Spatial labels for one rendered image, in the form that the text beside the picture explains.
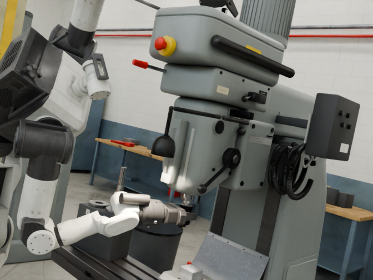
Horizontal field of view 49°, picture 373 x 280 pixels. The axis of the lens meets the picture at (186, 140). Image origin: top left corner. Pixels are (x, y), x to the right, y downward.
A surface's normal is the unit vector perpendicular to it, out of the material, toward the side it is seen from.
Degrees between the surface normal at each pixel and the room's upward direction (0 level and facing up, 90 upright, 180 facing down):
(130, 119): 90
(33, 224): 99
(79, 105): 58
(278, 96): 90
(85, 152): 90
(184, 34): 90
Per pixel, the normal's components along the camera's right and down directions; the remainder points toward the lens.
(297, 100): 0.72, 0.18
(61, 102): 0.81, -0.37
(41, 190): 0.34, 0.28
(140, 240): -0.40, 0.04
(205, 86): -0.67, -0.09
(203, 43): 0.13, 0.07
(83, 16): -0.04, 0.61
